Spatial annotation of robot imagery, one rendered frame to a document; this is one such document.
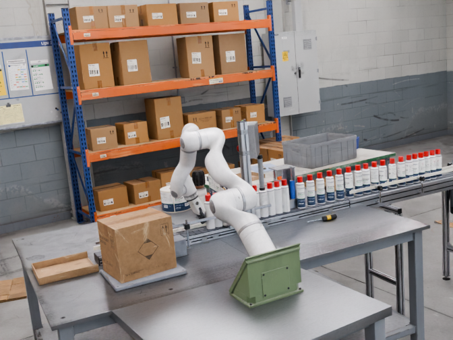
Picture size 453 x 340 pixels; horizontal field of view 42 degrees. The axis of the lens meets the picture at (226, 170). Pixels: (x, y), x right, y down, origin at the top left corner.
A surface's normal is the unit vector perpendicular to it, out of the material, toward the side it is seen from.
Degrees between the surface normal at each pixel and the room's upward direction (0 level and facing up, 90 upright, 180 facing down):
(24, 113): 90
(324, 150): 90
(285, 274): 90
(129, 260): 90
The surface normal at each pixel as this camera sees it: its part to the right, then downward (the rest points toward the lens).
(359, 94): 0.52, 0.12
